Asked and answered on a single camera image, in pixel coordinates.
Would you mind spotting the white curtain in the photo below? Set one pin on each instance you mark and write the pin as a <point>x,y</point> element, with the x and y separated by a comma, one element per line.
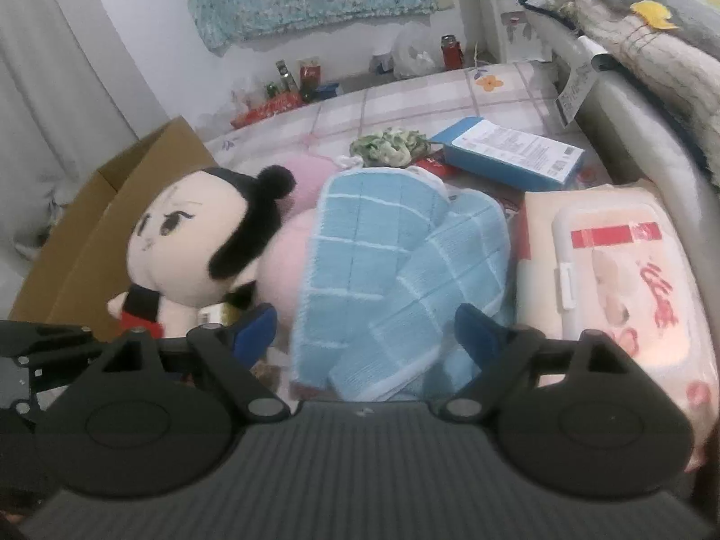
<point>56,67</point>

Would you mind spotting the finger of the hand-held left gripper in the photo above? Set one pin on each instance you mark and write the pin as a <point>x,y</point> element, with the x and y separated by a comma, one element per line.
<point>45,337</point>

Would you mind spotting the small red packet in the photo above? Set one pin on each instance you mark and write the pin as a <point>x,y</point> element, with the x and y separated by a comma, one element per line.
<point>433,167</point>

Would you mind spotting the red snack bag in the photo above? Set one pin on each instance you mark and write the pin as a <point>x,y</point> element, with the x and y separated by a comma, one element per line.
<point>270,109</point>

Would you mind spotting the pink checked bedsheet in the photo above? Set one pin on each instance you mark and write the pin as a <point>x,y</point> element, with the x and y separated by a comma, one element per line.
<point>394,107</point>

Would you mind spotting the small dark bottle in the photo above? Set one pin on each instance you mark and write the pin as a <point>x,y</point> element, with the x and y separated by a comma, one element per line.
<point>271,91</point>

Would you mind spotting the blue checked towel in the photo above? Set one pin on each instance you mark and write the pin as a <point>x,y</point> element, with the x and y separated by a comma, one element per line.
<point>360,247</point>

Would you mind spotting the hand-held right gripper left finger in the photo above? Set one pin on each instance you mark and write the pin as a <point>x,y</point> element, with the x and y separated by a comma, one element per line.
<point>256,327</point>

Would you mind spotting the brown cardboard box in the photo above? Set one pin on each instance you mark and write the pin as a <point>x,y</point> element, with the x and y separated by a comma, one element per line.
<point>73,247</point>

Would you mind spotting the white nightstand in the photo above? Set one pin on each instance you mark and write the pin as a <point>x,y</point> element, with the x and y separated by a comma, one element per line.
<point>509,22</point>

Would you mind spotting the cream pink wet wipes pack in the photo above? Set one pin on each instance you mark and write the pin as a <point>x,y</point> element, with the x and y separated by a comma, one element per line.
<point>619,270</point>

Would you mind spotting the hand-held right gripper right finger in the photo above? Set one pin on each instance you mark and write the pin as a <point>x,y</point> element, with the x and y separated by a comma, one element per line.
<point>475,329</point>

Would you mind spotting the yellow patch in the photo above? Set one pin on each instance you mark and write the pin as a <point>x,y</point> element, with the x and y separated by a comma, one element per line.
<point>655,14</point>

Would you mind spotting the small blue packet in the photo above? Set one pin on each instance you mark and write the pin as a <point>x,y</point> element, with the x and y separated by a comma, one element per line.
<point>329,91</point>

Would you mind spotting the white paper tag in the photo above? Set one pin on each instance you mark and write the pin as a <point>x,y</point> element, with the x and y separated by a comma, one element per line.
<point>574,90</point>

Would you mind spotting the black-haired plush doll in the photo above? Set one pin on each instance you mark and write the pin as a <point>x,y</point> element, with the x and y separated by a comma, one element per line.
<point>180,236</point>

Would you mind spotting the clear plastic bag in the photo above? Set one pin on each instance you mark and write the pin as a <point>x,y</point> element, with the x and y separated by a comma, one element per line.
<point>416,53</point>

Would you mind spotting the red bottle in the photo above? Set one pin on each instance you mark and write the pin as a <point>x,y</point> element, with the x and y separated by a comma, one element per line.
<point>451,53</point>

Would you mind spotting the white cup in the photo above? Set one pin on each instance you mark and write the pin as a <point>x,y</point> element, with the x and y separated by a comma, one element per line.
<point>381,63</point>

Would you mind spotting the cream folded quilt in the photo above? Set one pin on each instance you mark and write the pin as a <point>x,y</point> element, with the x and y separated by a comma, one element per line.
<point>664,62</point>

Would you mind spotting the pink plush toy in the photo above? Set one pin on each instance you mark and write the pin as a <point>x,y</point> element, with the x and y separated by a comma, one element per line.
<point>281,270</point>

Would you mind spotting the green white scrunchie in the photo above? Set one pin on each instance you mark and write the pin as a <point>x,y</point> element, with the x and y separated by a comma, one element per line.
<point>388,146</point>

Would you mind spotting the small red carton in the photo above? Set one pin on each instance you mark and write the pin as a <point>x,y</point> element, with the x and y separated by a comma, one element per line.
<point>310,73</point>

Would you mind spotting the blue flat carton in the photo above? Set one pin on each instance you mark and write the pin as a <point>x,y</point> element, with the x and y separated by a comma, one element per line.
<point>506,169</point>

